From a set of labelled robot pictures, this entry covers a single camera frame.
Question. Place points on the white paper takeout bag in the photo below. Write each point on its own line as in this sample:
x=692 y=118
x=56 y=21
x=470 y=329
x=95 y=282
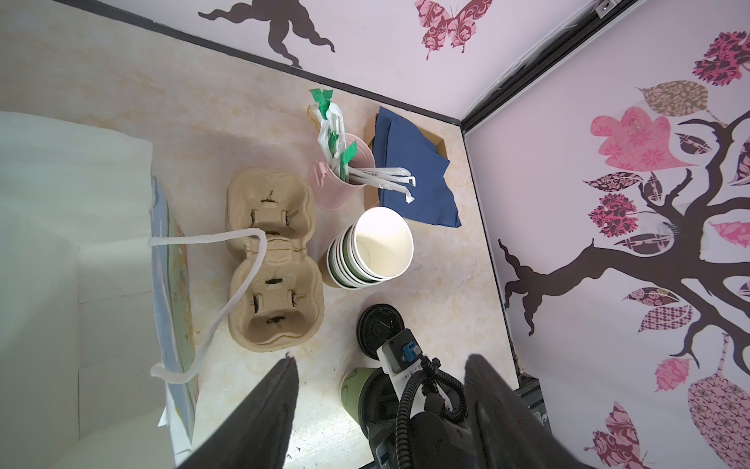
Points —
x=78 y=336

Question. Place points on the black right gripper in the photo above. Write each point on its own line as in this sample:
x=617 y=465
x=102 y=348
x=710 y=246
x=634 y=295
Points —
x=434 y=442

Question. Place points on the black cup lid stack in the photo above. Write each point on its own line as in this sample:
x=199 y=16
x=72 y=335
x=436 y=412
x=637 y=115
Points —
x=376 y=325

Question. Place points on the green wrapped stirrers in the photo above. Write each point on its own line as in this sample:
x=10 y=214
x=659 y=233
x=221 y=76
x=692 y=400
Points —
x=332 y=134

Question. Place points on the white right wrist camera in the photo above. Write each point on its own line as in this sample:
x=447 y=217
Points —
x=400 y=357

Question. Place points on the white green paper cup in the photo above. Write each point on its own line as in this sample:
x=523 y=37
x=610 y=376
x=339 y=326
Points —
x=358 y=393

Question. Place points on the stacked paper cups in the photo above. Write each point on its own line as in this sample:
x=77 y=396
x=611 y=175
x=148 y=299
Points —
x=377 y=248

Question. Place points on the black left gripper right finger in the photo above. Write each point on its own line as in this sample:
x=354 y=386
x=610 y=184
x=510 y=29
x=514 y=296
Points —
x=506 y=434

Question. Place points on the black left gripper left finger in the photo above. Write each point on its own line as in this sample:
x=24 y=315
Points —
x=257 y=433

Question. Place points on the blue napkin stack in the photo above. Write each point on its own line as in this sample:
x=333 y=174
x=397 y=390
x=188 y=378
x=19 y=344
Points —
x=399 y=143

